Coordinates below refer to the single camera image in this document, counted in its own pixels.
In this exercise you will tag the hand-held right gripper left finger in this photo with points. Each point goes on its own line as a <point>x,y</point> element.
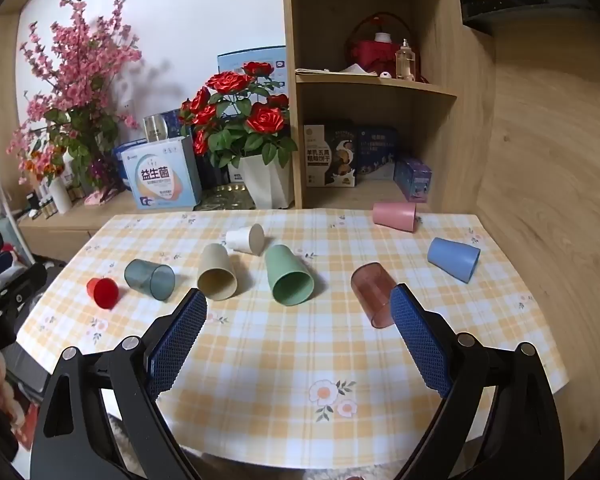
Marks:
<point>180,340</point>

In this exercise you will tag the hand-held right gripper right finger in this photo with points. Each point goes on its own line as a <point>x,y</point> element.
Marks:
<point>422,342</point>

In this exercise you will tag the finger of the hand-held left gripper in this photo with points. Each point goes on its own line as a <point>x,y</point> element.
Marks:
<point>15,292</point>

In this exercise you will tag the transparent pink cup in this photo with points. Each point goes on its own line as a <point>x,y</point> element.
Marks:
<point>372,290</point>

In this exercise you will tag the transparent dark teal cup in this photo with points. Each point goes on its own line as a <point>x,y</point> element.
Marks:
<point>147,277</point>

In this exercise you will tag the beige cup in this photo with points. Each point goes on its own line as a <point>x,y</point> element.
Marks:
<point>216,270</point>

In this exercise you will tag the small red cup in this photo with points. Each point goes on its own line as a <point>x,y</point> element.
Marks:
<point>102,292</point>

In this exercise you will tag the blue cup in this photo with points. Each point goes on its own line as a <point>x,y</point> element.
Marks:
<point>452,259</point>

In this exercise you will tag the small white cup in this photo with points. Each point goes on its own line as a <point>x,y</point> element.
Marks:
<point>242,240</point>

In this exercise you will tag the green cup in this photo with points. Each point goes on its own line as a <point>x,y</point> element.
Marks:
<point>286,272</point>

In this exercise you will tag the opaque pink cup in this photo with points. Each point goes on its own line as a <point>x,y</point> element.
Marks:
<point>394,216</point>

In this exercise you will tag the metal cup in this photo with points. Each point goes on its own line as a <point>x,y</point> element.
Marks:
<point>156,127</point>

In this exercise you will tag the low wooden cabinet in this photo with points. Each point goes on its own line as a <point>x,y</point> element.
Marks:
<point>65,227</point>

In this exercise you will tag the white bottle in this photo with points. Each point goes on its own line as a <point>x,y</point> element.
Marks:
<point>60,192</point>

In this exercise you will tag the yellow checkered tablecloth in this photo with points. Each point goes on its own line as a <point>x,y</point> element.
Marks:
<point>290,360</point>

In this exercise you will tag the blister packs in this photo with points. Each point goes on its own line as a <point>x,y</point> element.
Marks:
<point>225,197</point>

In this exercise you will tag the purple box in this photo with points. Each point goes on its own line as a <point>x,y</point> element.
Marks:
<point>414,179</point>

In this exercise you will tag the white and blue box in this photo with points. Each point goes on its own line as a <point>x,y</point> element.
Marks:
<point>155,175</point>

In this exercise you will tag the white plant pot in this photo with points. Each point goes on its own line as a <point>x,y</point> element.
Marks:
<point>267,182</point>

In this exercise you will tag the dark blue box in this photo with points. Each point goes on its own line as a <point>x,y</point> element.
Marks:
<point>376,152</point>

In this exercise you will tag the biscuit box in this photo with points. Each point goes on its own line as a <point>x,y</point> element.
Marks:
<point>329,155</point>

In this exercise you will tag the red artificial rose plant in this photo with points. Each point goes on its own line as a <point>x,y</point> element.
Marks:
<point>265,120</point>

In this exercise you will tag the pink artificial flower bouquet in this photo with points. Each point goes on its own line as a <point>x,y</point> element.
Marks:
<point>80,60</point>

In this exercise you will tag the clear glass bottle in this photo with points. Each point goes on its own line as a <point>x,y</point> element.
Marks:
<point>406,62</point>

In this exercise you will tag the light blue flat box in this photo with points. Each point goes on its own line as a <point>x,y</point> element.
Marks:
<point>230,62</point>

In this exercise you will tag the stack of papers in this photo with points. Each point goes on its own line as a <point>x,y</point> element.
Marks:
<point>325,71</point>

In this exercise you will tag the red basket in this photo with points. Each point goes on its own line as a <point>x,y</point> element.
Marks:
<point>372,52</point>

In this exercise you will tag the wooden shelf unit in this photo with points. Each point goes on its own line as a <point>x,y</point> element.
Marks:
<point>290,10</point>

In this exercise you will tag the black wall shelf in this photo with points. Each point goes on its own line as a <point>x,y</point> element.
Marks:
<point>525,2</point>

